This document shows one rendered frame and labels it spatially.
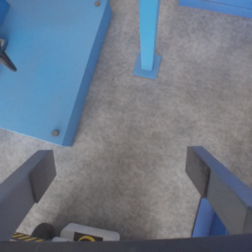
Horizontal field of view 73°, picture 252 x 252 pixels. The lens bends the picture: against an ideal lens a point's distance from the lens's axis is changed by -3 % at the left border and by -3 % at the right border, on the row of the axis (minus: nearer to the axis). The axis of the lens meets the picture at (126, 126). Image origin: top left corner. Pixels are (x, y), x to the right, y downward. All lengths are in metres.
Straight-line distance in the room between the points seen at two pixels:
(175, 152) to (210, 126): 0.23
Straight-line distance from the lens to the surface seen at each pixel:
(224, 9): 1.28
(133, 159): 0.93
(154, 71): 1.01
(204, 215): 1.01
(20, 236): 0.85
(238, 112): 1.07
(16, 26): 1.29
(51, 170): 0.17
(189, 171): 0.17
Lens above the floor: 0.93
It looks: 80 degrees down
